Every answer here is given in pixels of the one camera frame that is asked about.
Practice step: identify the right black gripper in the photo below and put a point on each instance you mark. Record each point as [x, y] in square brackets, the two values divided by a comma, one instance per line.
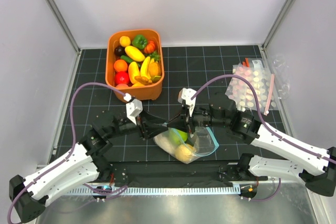
[179, 122]

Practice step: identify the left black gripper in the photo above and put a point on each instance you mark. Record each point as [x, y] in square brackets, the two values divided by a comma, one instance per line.
[145, 121]

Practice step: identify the green apple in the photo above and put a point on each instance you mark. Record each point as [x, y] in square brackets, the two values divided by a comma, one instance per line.
[177, 136]

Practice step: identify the clear blue zip bag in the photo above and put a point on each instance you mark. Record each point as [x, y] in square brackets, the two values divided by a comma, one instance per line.
[203, 140]

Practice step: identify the orange plastic bin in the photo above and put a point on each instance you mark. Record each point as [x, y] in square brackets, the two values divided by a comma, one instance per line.
[138, 90]

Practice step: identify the white radish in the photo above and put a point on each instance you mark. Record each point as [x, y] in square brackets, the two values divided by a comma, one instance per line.
[166, 142]

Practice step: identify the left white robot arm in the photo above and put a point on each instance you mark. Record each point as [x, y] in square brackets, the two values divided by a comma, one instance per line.
[83, 163]

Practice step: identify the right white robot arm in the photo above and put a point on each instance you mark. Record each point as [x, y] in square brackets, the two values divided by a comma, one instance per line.
[312, 166]

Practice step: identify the bag of pink sliced food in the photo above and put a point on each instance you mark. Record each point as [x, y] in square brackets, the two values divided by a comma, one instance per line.
[262, 81]

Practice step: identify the brown peanut toy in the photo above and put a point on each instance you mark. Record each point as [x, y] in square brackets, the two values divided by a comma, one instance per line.
[143, 80]

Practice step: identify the pink peach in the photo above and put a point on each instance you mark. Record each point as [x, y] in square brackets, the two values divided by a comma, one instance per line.
[122, 86]

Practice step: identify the red tomato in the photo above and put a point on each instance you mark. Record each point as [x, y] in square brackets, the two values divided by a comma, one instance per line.
[121, 77]

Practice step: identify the orange bell pepper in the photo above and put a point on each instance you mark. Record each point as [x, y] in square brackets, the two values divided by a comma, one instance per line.
[154, 69]

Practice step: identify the yellow mango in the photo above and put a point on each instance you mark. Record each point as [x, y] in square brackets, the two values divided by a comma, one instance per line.
[134, 53]
[133, 71]

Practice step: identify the yellow banana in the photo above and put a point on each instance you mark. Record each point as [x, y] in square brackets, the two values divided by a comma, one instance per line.
[144, 68]

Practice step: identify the orange tangerine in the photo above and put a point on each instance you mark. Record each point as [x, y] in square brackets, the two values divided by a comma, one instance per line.
[120, 66]

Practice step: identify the small orange pumpkin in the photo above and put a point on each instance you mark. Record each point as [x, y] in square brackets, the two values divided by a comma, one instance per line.
[150, 47]

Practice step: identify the dark purple plum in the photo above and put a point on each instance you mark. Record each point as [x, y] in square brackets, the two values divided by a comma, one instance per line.
[119, 51]

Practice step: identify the green bell pepper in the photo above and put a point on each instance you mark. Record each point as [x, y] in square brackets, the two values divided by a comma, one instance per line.
[139, 42]

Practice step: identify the yellow lemon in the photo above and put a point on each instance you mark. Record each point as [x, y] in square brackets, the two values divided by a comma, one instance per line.
[124, 41]

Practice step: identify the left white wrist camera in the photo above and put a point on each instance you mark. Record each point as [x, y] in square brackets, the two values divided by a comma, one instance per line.
[134, 107]

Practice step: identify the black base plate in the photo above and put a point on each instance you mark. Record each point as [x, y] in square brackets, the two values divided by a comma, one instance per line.
[201, 174]

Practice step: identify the slotted cable duct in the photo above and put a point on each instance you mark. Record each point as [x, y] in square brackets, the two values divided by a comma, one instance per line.
[133, 191]

